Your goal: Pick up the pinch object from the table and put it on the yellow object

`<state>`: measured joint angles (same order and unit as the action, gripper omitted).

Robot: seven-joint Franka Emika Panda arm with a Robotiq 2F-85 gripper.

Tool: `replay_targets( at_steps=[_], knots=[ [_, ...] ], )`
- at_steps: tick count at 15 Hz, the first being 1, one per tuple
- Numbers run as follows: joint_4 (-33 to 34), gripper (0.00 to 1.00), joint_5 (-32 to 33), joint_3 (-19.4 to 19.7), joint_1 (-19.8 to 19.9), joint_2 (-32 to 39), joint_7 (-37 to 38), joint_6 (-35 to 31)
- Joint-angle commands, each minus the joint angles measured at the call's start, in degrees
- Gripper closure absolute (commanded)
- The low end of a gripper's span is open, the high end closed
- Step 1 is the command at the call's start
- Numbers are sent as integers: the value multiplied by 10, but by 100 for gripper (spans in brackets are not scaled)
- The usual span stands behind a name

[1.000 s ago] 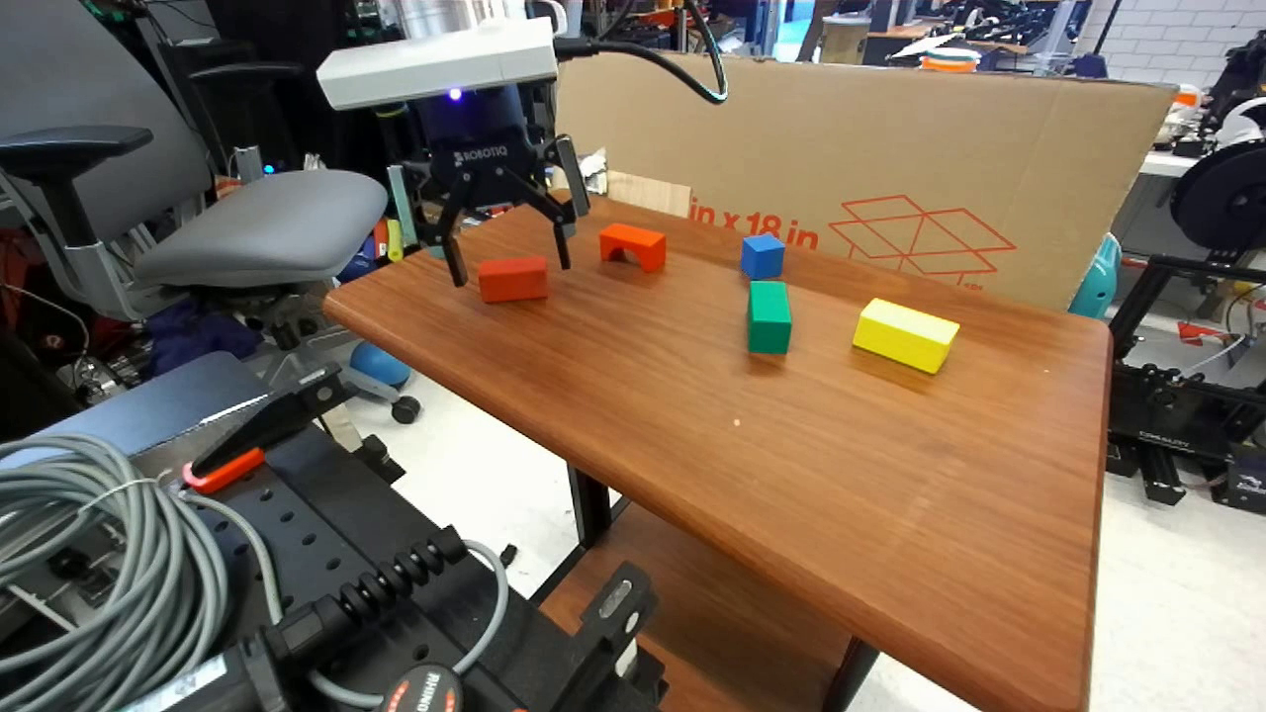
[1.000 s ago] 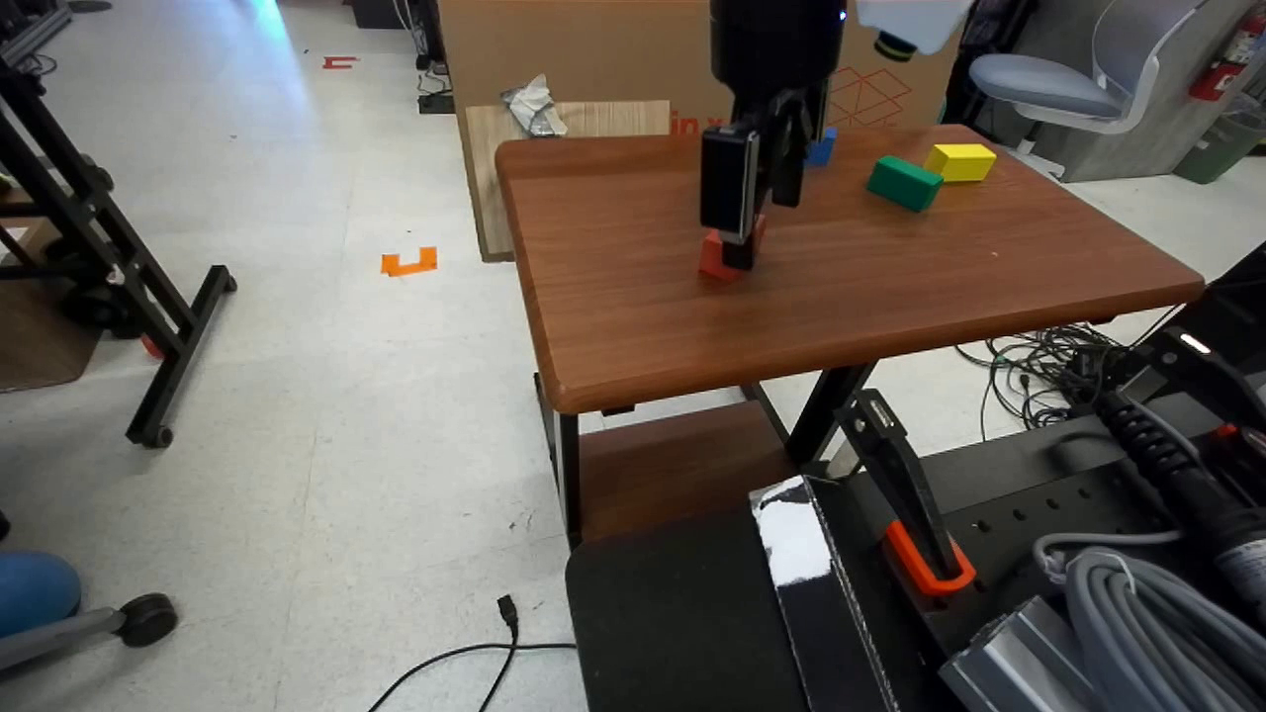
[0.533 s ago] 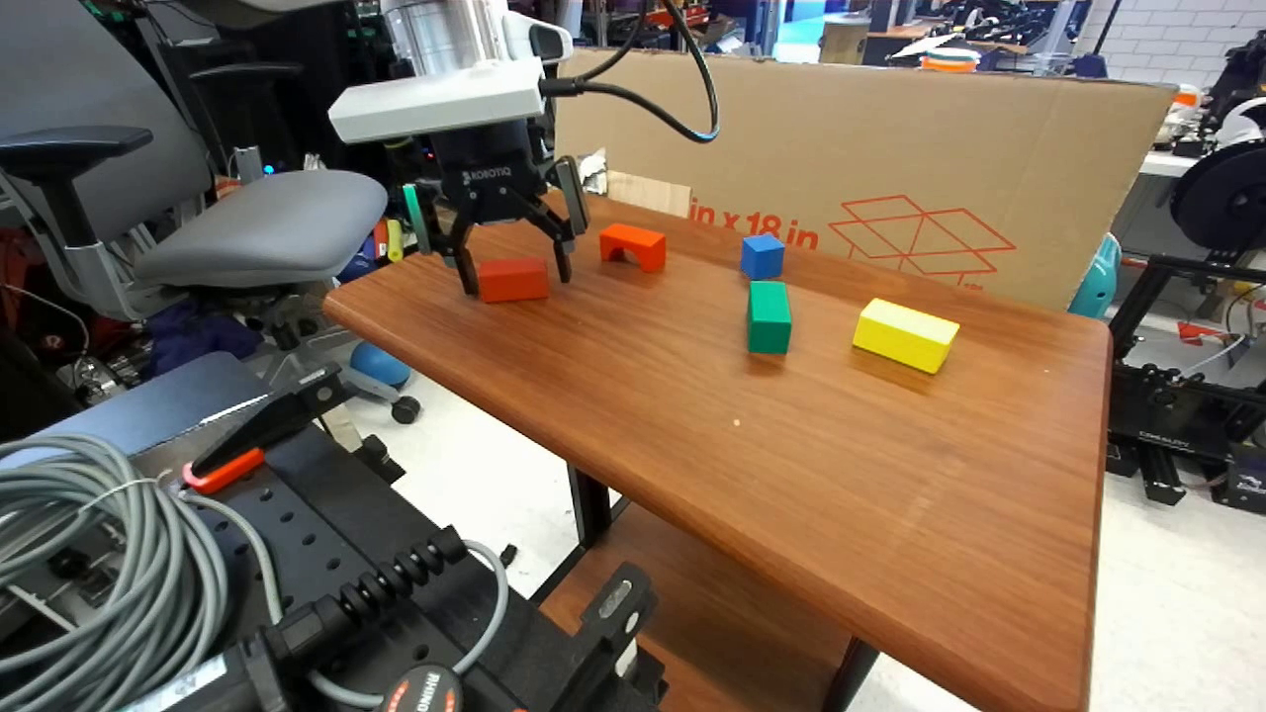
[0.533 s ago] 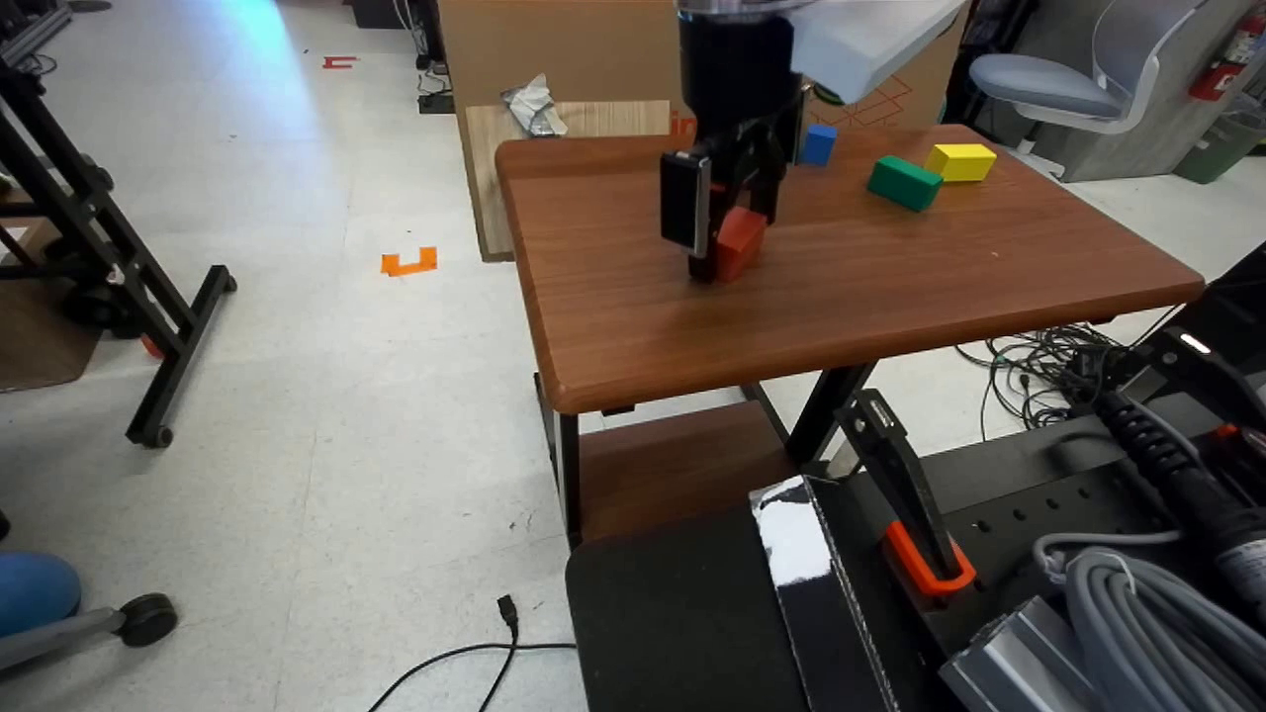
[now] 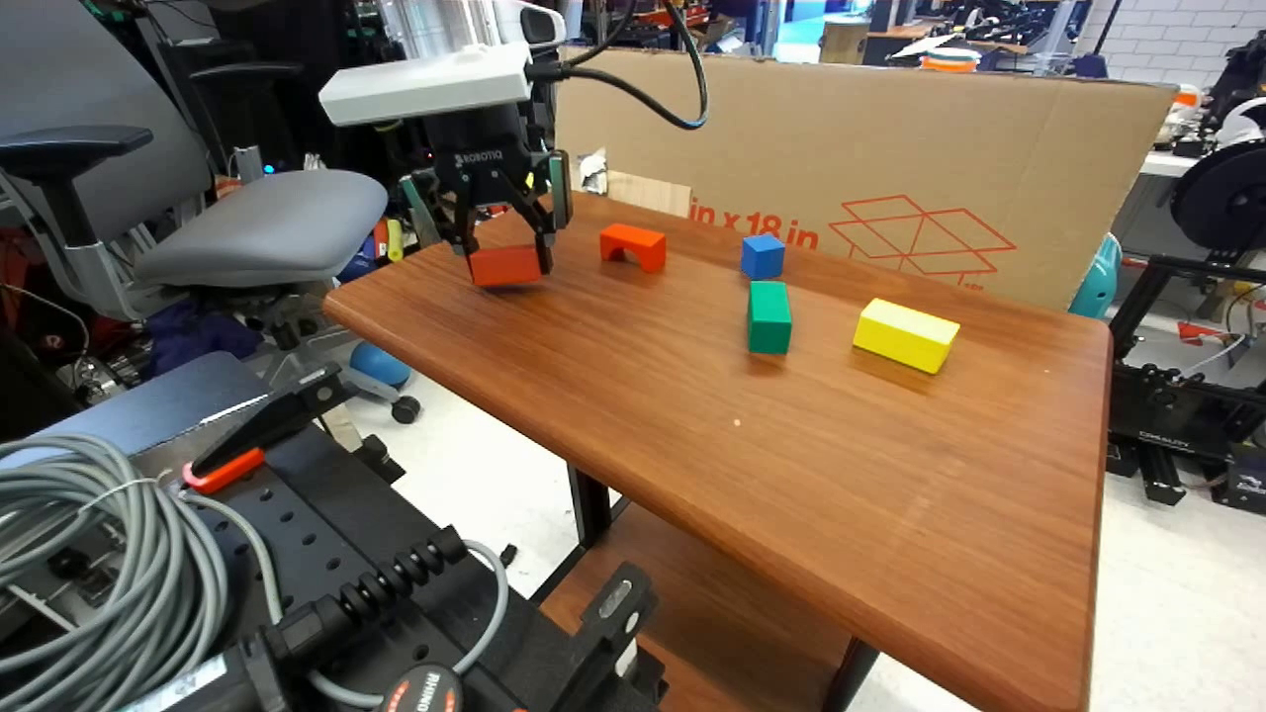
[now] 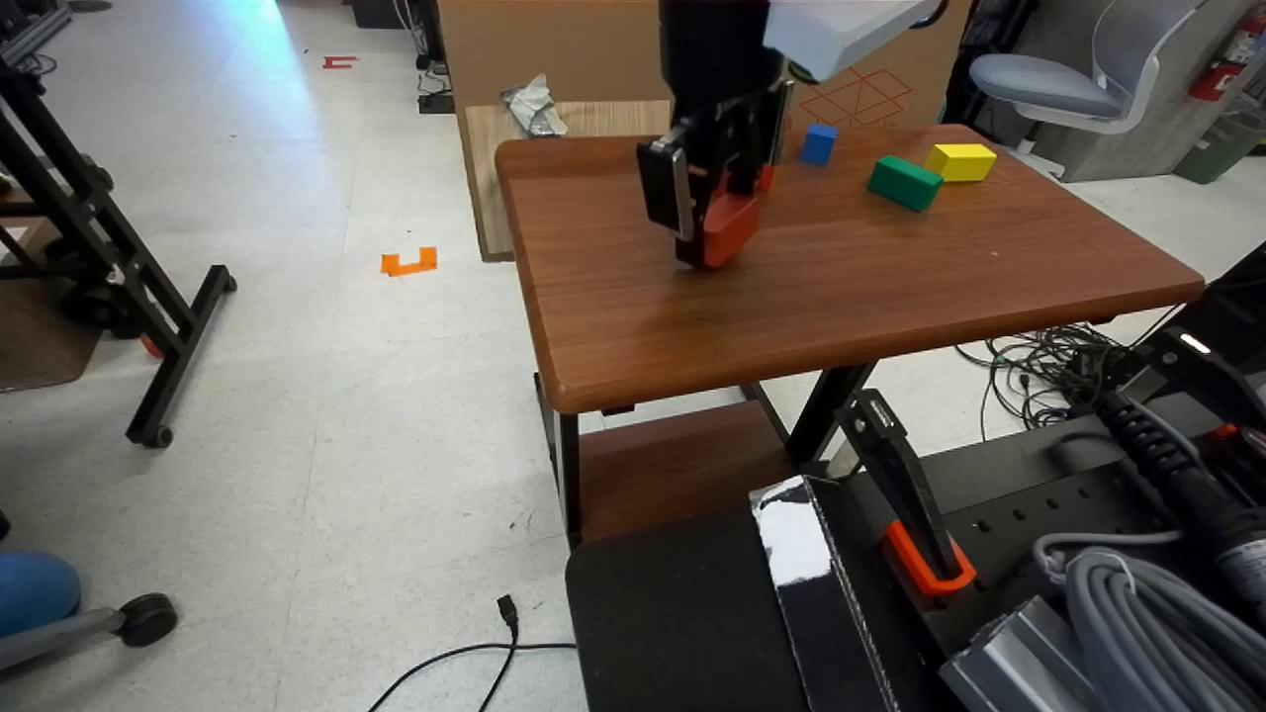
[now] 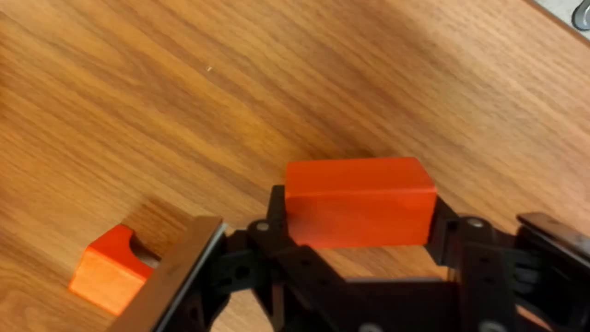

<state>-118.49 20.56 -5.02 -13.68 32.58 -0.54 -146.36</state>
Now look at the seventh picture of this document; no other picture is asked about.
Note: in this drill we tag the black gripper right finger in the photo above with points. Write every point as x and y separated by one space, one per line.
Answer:
491 277

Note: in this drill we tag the orange arch wooden block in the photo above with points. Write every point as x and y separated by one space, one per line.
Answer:
108 277

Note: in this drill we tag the orange rectangular wooden block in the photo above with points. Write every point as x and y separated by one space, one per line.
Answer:
360 205

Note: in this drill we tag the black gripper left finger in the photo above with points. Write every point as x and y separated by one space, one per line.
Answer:
246 283

